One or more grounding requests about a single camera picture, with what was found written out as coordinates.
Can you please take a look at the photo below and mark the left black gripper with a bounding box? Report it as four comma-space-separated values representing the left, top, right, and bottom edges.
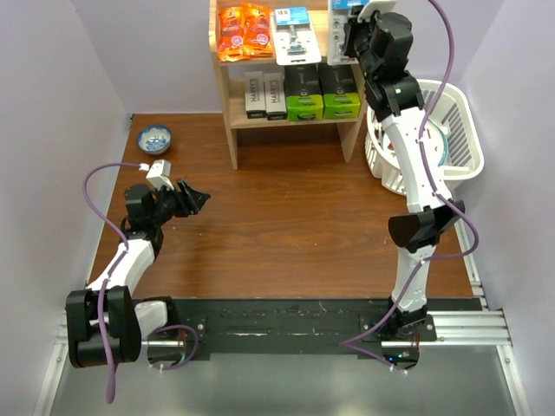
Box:
150, 179, 209, 226

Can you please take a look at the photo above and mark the blue razor blister pack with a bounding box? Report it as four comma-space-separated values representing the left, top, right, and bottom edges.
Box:
271, 6, 322, 67
327, 0, 369, 66

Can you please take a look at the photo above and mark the black green razor box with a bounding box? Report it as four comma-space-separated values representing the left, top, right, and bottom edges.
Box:
318, 62, 361, 120
284, 64, 324, 121

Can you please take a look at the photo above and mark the orange razor bag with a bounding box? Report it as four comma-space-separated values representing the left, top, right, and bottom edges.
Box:
243, 2, 274, 58
218, 6, 248, 62

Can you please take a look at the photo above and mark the white Harry's razor box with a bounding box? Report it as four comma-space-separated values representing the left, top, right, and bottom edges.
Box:
264, 73, 287, 120

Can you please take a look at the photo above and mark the silver Harry's razor box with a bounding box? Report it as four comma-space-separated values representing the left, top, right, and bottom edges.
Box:
245, 71, 266, 119

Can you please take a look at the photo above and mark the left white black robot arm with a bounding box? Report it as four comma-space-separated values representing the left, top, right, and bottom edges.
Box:
66, 179, 211, 368

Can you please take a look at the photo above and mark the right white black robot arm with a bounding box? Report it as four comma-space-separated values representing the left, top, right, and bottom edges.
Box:
342, 7, 464, 347

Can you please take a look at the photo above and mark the wooden two-tier shelf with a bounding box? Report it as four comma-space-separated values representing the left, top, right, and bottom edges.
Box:
209, 1, 367, 168

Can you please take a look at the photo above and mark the blue white ceramic bowl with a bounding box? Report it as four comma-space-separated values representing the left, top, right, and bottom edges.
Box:
136, 125, 173, 155

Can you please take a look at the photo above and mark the white plastic laundry basket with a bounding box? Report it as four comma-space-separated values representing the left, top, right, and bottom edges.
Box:
365, 83, 484, 195

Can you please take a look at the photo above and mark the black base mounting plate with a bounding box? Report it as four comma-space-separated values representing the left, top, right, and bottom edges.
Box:
75, 296, 483, 369

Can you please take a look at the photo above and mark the white watermelon pattern plate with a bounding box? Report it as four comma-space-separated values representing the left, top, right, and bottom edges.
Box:
378, 120, 448, 167

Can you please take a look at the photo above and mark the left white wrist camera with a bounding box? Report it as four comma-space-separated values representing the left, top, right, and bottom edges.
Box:
139, 159, 174, 191

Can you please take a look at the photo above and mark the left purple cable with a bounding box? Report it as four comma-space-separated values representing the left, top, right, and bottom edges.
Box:
82, 162, 200, 405

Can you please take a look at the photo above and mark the purple cable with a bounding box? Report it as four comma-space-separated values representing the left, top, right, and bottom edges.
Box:
82, 162, 200, 405
338, 0, 480, 363

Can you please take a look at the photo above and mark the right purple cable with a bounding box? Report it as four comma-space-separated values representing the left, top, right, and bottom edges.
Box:
338, 0, 480, 363

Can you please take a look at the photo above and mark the aluminium rail frame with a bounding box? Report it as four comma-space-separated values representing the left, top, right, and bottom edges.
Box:
32, 194, 532, 416

